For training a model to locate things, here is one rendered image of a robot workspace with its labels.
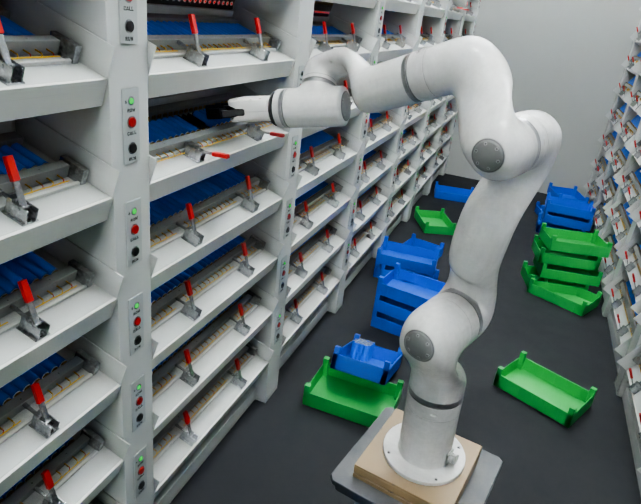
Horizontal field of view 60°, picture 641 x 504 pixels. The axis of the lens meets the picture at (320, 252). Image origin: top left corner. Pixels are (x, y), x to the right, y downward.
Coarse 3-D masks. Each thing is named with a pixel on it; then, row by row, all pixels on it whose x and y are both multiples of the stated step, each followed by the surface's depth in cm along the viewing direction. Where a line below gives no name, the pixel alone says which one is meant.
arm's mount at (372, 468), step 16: (400, 416) 141; (384, 432) 135; (368, 448) 130; (464, 448) 132; (480, 448) 133; (368, 464) 126; (384, 464) 126; (368, 480) 126; (384, 480) 123; (400, 480) 123; (464, 480) 124; (400, 496) 122; (416, 496) 119; (432, 496) 119; (448, 496) 120
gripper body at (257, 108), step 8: (248, 96) 127; (256, 96) 126; (264, 96) 123; (272, 96) 121; (232, 104) 122; (240, 104) 121; (248, 104) 121; (256, 104) 120; (264, 104) 120; (248, 112) 121; (256, 112) 121; (264, 112) 120; (232, 120) 124; (240, 120) 123; (248, 120) 122; (256, 120) 122; (264, 120) 122; (272, 120) 122
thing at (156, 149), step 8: (208, 128) 125; (216, 128) 127; (224, 128) 129; (232, 128) 132; (240, 128) 137; (184, 136) 117; (192, 136) 118; (200, 136) 120; (208, 136) 123; (216, 136) 127; (152, 144) 108; (160, 144) 109; (168, 144) 110; (176, 144) 113; (152, 152) 106; (160, 152) 109; (168, 152) 112; (184, 152) 114; (160, 160) 107
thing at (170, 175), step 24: (168, 96) 126; (192, 96) 136; (240, 96) 154; (216, 144) 126; (240, 144) 132; (264, 144) 141; (168, 168) 108; (192, 168) 112; (216, 168) 122; (168, 192) 108
